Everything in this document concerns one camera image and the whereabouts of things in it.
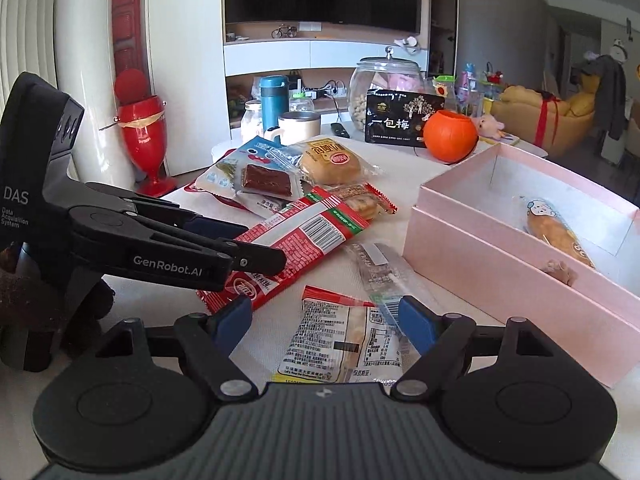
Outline brown cake packet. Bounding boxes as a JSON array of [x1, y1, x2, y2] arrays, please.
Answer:
[[235, 154, 304, 202]]

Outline pink plush toy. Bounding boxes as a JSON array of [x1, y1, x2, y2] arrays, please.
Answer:
[[472, 114, 506, 141]]

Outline white mug with lid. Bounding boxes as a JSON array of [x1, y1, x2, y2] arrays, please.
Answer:
[[264, 112, 321, 145]]

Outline small plastic snack jar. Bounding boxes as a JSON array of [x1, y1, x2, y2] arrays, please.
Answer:
[[240, 100, 264, 143]]

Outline blue white snack bag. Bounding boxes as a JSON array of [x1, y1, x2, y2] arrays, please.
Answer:
[[194, 136, 284, 198]]

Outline bread roll packet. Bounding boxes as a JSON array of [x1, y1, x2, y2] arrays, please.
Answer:
[[518, 196, 596, 269]]

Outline yellow armchair with ribbon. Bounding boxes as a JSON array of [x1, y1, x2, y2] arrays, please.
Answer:
[[490, 74, 600, 158]]

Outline teal thermos bottle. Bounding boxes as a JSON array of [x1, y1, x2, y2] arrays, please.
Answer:
[[259, 75, 290, 131]]

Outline clear wafer packet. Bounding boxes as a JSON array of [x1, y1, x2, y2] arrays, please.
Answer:
[[346, 242, 442, 330]]

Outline glass jar with lid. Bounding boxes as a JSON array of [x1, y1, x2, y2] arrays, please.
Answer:
[[347, 47, 425, 132]]

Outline black tea box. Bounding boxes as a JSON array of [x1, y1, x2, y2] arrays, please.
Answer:
[[364, 89, 445, 148]]

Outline long red snack packet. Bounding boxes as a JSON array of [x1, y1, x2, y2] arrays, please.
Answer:
[[196, 186, 370, 313]]

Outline biscuit packet red ends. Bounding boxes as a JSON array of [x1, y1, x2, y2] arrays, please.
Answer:
[[326, 182, 397, 221]]

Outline yellow bun packet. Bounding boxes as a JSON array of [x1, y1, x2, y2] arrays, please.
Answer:
[[291, 136, 381, 186]]

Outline white tv cabinet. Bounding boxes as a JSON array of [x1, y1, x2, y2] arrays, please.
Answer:
[[221, 34, 432, 141]]

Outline red trophy vase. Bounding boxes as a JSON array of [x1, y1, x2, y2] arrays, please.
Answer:
[[114, 68, 176, 197]]

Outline orange pumpkin pot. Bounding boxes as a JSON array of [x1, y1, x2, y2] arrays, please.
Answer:
[[423, 110, 478, 164]]

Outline pink gift box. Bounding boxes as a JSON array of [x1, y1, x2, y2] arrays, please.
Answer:
[[402, 145, 639, 387]]

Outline white red-edged snack packet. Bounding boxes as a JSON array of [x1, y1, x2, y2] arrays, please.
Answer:
[[272, 286, 402, 386]]

